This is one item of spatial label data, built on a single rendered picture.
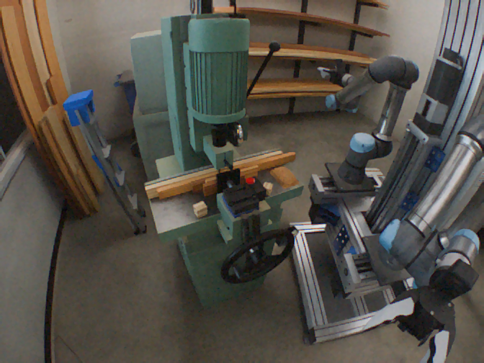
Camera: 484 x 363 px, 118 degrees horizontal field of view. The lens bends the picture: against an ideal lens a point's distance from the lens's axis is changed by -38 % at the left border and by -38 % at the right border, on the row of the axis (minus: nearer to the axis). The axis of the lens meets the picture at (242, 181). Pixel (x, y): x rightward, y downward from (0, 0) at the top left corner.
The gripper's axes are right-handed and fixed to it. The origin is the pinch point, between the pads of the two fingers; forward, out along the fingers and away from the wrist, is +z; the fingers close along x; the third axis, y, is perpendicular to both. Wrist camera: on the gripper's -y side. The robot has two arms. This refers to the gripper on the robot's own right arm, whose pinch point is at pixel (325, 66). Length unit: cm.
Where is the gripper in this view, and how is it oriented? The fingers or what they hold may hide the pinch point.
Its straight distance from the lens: 158.2
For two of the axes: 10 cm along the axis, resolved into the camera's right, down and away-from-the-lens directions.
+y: 0.9, 7.2, 6.9
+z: -3.1, -6.3, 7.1
